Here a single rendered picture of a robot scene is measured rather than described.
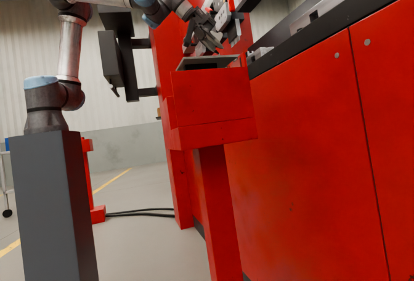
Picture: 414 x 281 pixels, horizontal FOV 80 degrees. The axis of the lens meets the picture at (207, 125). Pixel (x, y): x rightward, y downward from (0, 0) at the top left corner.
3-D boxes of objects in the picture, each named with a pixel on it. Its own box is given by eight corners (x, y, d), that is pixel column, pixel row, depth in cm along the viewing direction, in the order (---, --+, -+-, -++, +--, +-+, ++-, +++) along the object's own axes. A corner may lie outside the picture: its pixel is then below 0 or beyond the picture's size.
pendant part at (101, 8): (117, 103, 243) (106, 19, 246) (143, 101, 249) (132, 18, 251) (108, 93, 193) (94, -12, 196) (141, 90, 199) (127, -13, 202)
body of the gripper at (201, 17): (217, 23, 109) (198, 2, 107) (205, 36, 106) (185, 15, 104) (212, 31, 116) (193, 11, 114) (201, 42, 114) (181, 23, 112)
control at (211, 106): (167, 149, 65) (158, 81, 65) (223, 140, 70) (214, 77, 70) (181, 151, 46) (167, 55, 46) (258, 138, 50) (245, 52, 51)
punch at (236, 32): (229, 47, 120) (226, 28, 120) (233, 47, 121) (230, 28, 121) (238, 39, 111) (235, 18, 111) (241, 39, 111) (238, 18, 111)
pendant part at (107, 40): (112, 88, 235) (107, 51, 237) (125, 87, 238) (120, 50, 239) (103, 76, 192) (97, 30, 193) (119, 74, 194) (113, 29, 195)
